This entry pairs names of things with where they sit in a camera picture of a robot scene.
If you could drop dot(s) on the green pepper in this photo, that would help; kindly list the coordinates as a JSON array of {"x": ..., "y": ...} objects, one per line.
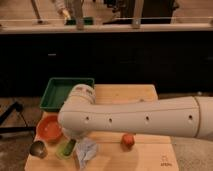
[{"x": 69, "y": 147}]

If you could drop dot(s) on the black tripod stand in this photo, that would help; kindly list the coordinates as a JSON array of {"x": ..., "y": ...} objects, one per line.
[{"x": 13, "y": 121}]

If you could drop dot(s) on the light blue cloth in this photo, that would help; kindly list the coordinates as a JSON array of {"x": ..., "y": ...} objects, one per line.
[{"x": 86, "y": 149}]

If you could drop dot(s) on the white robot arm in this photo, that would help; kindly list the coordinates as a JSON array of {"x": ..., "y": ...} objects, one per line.
[{"x": 190, "y": 117}]

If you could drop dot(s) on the small green cup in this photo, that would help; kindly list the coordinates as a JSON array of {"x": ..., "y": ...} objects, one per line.
[{"x": 59, "y": 151}]

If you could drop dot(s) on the red tomato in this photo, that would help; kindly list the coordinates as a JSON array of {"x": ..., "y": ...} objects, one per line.
[{"x": 128, "y": 140}]

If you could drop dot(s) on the green plastic tray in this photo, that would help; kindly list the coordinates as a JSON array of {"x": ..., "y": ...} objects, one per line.
[{"x": 57, "y": 91}]

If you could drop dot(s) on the metal cup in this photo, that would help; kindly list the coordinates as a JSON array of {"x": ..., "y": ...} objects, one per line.
[{"x": 38, "y": 149}]

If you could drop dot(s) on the red bowl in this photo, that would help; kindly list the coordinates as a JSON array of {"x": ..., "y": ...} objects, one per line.
[{"x": 48, "y": 129}]

